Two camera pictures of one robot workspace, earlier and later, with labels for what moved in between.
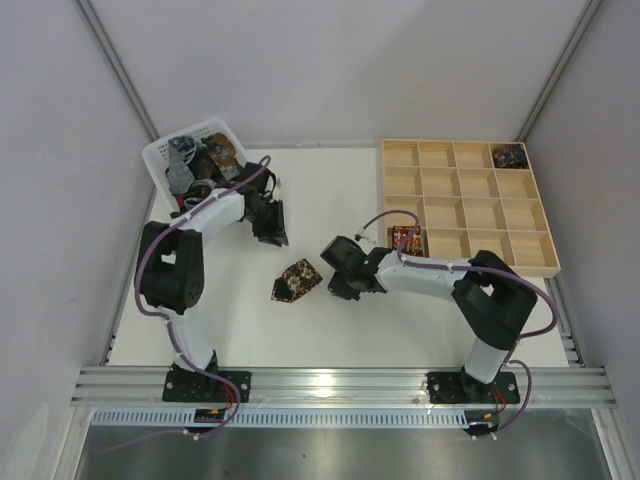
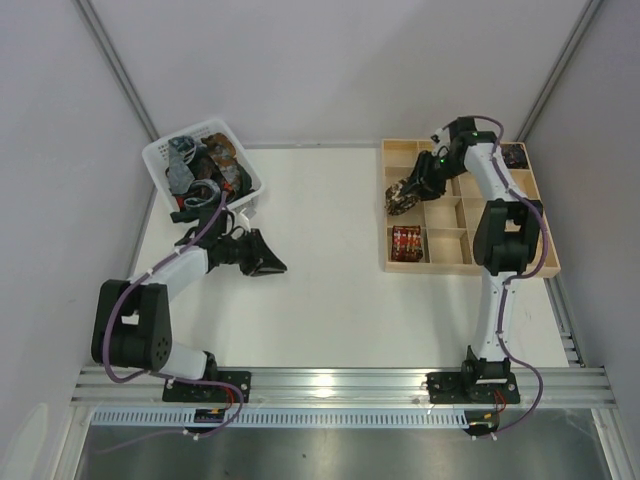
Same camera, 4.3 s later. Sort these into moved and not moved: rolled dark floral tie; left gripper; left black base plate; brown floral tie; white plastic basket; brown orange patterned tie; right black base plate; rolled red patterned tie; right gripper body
Moved: right gripper body; left gripper; brown floral tie
Not moved: white plastic basket; left black base plate; rolled red patterned tie; brown orange patterned tie; rolled dark floral tie; right black base plate
